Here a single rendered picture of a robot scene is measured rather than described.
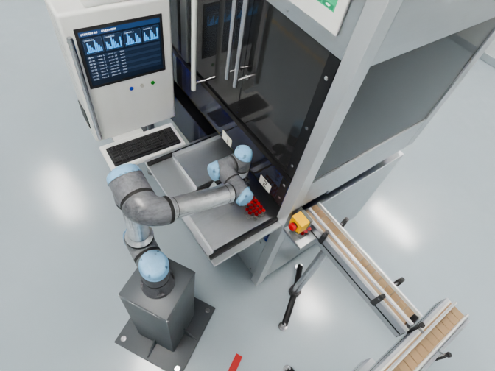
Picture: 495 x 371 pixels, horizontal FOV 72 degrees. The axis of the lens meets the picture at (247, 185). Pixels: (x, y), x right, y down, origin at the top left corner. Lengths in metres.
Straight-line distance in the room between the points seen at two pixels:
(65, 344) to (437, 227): 2.95
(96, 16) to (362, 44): 1.13
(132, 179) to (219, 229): 0.65
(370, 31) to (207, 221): 1.10
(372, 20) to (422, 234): 2.47
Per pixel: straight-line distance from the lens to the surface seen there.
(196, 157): 1.91
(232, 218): 1.69
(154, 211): 1.10
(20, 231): 2.91
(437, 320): 1.75
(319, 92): 1.18
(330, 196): 1.91
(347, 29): 1.05
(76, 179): 3.04
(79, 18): 1.71
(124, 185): 1.14
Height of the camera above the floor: 2.35
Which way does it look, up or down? 54 degrees down
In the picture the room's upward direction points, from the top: 13 degrees clockwise
